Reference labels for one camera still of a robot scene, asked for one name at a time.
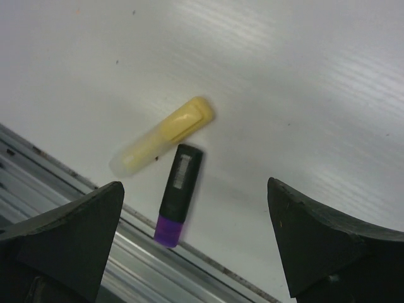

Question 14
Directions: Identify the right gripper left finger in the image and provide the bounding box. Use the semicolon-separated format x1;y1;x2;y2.
1;181;124;302

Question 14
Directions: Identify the aluminium rail frame front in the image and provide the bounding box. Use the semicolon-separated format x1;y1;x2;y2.
1;127;274;302

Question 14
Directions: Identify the pastel yellow highlighter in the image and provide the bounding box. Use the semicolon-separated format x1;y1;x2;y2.
109;97;215;178

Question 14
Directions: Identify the black highlighter purple cap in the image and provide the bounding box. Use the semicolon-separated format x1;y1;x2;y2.
153;144;203;248

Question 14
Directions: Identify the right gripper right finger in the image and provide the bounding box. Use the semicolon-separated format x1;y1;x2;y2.
268;177;403;302

